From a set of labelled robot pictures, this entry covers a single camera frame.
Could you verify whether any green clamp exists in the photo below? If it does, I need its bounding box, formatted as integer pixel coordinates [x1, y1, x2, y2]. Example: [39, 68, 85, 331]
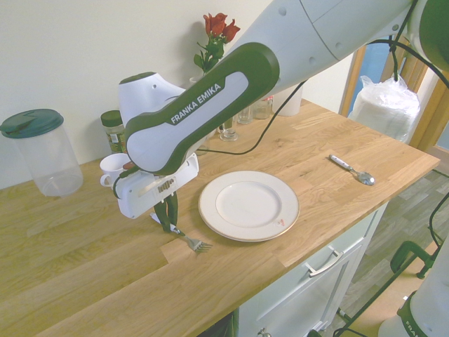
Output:
[389, 239, 440, 280]

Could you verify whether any white cup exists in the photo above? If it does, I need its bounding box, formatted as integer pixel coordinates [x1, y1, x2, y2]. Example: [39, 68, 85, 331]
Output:
[100, 153, 129, 187]

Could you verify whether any red roses bunch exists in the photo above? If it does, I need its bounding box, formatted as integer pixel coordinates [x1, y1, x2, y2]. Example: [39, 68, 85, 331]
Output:
[193, 12, 241, 77]

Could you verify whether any white-handled metal spoon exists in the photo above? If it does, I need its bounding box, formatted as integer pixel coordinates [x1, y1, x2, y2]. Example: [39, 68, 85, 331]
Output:
[328, 154, 376, 186]

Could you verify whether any clear plastic container green lid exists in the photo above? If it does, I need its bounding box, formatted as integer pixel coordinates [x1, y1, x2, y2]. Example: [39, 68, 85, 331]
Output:
[0, 108, 84, 198]

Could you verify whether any white plate with gold rim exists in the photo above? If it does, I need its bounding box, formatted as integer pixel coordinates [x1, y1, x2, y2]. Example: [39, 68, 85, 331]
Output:
[198, 171, 301, 243]

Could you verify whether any plastic bag of white plates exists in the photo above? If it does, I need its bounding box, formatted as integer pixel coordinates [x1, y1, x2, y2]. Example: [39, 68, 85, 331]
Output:
[347, 74, 422, 145]

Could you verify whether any small glass jar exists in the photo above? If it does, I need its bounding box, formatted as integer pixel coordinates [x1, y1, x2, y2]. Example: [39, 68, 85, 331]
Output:
[253, 94, 275, 121]

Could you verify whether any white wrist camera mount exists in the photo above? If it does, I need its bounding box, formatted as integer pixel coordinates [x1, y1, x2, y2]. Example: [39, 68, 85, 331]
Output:
[174, 152, 200, 189]

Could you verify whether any white-handled metal fork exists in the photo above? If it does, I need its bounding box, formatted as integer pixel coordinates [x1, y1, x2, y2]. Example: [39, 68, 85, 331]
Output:
[150, 211, 214, 255]

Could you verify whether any white paper roll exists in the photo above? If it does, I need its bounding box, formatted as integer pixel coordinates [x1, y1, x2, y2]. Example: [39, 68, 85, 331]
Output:
[276, 81, 304, 117]

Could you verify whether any clear drinking glass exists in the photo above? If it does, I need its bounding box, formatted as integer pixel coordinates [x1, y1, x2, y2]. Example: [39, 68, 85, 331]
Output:
[220, 117, 240, 143]
[237, 104, 255, 125]

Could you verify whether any white cabinet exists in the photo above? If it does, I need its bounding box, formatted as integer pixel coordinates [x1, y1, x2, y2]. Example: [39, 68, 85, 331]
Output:
[237, 202, 391, 337]

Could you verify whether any coffee jar with green lid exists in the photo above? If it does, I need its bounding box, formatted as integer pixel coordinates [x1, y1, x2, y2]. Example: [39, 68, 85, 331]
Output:
[100, 110, 126, 156]

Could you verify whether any metal cabinet handle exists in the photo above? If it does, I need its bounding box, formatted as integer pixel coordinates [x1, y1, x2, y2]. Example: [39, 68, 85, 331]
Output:
[302, 245, 344, 279]

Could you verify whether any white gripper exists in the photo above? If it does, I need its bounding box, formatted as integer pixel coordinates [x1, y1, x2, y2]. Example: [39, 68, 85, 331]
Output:
[116, 167, 187, 233]

